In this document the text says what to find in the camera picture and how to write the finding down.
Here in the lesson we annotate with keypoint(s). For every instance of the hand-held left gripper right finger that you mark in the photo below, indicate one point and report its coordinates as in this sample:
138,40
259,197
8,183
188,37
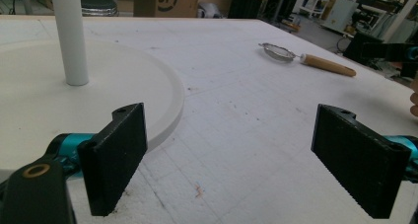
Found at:
358,164

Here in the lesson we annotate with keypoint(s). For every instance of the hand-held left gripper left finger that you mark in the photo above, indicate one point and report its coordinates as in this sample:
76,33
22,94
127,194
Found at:
110,161

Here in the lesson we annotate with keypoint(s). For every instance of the white hook stand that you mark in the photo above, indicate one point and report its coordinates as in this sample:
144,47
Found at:
108,86

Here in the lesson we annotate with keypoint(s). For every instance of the white cabinet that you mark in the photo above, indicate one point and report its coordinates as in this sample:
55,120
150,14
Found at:
340,15

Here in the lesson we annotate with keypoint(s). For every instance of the white grid mat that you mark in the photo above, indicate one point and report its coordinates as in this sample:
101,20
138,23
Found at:
249,135

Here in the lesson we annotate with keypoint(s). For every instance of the black round stool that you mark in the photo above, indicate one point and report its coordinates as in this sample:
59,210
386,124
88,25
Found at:
97,2

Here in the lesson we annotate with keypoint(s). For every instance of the brown cardboard box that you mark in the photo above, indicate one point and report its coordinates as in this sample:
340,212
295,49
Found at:
164,2

